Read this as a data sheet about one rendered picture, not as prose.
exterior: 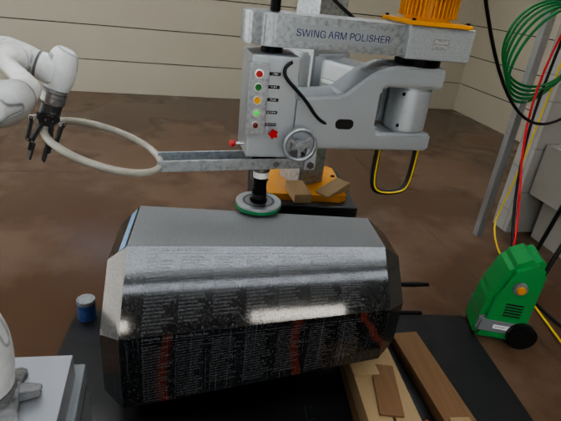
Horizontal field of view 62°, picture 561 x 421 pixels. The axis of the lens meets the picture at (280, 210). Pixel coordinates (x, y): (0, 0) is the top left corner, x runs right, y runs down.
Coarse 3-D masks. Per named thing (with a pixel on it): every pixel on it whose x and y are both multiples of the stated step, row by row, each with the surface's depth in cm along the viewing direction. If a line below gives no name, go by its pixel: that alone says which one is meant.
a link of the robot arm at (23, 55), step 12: (0, 36) 162; (0, 48) 158; (12, 48) 158; (24, 48) 161; (36, 48) 166; (0, 60) 150; (12, 60) 149; (24, 60) 161; (12, 72) 144; (24, 72) 143; (36, 84) 136; (36, 96) 130
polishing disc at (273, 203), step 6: (246, 192) 225; (240, 198) 218; (246, 198) 219; (270, 198) 222; (276, 198) 222; (240, 204) 213; (246, 204) 213; (252, 204) 214; (258, 204) 215; (264, 204) 215; (270, 204) 216; (276, 204) 217; (252, 210) 209; (258, 210) 209; (264, 210) 210; (270, 210) 211
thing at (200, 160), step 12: (168, 156) 204; (180, 156) 205; (192, 156) 207; (204, 156) 208; (216, 156) 209; (228, 156) 210; (240, 156) 212; (168, 168) 195; (180, 168) 196; (192, 168) 198; (204, 168) 199; (216, 168) 200; (228, 168) 201; (240, 168) 203; (252, 168) 204; (264, 168) 205; (276, 168) 207; (288, 168) 208; (300, 168) 209
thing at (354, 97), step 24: (360, 72) 202; (384, 72) 194; (408, 72) 196; (432, 72) 199; (312, 96) 192; (336, 96) 195; (360, 96) 196; (312, 120) 196; (336, 120) 199; (360, 120) 201; (312, 144) 201; (336, 144) 204; (360, 144) 206; (384, 144) 209; (408, 144) 212; (312, 168) 208
